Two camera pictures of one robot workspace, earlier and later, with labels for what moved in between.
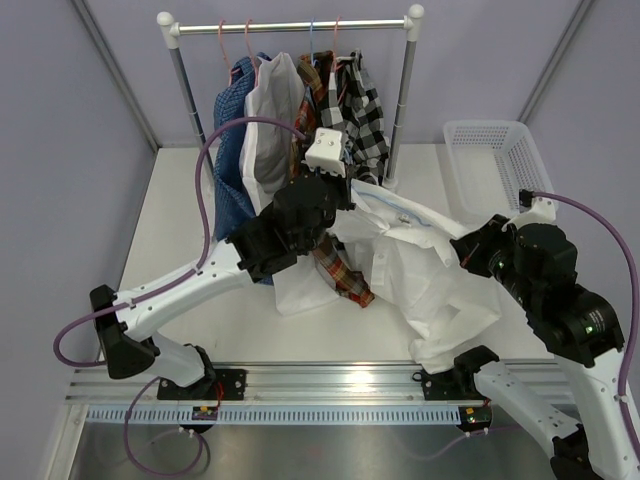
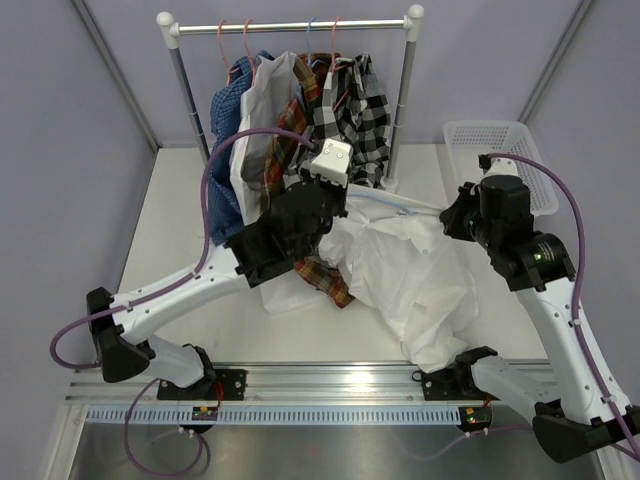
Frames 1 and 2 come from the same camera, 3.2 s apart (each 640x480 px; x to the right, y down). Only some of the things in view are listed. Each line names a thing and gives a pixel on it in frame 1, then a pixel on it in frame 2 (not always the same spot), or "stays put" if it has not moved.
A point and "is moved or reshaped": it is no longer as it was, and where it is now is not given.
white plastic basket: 488,163 stays put
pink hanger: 231,70 stays put
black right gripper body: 493,253 to 466,221
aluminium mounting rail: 293,382 stays put
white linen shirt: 404,258 is moved or reshaped
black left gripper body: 336,197 stays put
